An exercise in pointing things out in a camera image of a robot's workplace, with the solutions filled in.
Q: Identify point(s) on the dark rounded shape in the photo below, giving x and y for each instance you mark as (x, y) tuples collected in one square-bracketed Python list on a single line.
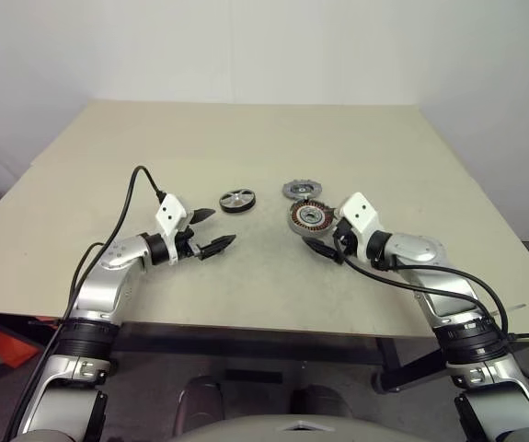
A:
[(202, 403), (321, 403)]

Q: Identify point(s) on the grey robot torso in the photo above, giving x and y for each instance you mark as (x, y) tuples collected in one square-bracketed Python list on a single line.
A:
[(291, 433)]

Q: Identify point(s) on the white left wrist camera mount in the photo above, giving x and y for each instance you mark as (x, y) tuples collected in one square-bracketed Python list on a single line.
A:
[(172, 214)]

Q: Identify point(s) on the orange object under table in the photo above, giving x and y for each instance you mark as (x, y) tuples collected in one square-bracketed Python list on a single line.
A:
[(11, 350)]

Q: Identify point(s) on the grey toothed gear ring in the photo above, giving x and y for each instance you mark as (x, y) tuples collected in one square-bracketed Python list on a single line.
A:
[(302, 189)]

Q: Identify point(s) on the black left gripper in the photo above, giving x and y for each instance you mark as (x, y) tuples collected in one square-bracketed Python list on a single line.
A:
[(187, 246)]

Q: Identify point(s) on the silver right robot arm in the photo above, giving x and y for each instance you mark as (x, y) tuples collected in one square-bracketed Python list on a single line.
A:
[(448, 294)]

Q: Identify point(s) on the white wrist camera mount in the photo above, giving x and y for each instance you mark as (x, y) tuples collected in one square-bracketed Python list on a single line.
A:
[(360, 212), (172, 214)]

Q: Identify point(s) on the black table frame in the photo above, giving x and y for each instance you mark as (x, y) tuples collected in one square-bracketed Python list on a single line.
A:
[(245, 336)]

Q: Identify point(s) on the black rectangular floor block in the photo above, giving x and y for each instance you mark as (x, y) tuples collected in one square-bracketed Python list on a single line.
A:
[(255, 375)]

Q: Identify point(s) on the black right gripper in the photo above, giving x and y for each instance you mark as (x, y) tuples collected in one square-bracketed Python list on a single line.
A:
[(344, 228)]

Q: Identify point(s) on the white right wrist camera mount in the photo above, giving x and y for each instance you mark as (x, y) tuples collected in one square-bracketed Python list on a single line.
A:
[(360, 212)]

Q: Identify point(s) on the motor stator copper windings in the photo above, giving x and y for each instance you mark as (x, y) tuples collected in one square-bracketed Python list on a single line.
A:
[(298, 220)]

